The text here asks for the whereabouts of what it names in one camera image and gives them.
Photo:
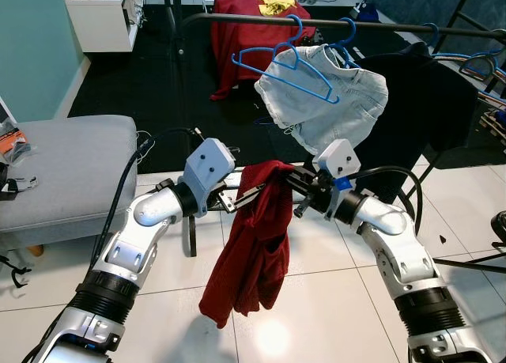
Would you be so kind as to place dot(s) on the black tripod stand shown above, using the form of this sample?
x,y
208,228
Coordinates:
x,y
170,3

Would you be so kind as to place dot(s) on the white cabinet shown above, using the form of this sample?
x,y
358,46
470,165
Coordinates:
x,y
99,23

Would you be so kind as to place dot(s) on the thin black rod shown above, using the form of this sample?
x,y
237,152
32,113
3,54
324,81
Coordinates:
x,y
474,264

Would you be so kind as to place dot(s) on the black metal clothes rack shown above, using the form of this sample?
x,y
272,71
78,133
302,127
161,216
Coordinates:
x,y
237,20

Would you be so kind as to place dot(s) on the light blue denim garment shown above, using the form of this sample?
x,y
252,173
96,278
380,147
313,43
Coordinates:
x,y
332,110

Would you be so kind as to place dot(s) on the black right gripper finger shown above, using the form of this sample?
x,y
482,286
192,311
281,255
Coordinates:
x,y
296,179

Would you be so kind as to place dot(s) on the blue plastic clothes hanger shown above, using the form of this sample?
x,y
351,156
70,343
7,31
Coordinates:
x,y
301,28
355,31
478,58
436,32

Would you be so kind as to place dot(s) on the small black tool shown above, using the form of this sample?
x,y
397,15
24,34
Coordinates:
x,y
12,187

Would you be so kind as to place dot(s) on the plain red garment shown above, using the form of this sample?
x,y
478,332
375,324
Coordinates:
x,y
253,252

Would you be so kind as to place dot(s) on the blue mop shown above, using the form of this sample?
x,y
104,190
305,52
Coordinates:
x,y
365,13

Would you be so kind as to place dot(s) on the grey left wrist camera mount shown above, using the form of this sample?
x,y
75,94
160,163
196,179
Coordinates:
x,y
209,165

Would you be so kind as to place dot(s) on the orange label plastic packet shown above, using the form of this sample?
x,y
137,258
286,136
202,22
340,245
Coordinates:
x,y
14,145

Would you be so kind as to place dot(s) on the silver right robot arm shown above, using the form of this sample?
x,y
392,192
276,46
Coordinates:
x,y
403,260

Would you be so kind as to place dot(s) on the red shirt with yellow print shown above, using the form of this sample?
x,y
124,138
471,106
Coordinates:
x,y
245,43

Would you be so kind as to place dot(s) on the black floor carpet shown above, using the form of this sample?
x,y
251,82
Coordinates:
x,y
158,86

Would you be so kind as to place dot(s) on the orange clothes hanger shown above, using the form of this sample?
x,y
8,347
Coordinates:
x,y
492,90

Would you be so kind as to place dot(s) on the grey upholstered ottoman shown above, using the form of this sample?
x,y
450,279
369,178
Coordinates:
x,y
71,173

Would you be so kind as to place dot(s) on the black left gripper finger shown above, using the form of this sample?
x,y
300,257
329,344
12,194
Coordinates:
x,y
249,198

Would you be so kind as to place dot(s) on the black shirt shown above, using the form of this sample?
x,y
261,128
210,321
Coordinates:
x,y
427,110

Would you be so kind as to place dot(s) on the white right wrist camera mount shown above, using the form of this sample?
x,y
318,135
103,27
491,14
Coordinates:
x,y
340,156

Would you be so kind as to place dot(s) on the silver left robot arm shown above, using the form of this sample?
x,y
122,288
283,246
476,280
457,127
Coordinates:
x,y
130,244

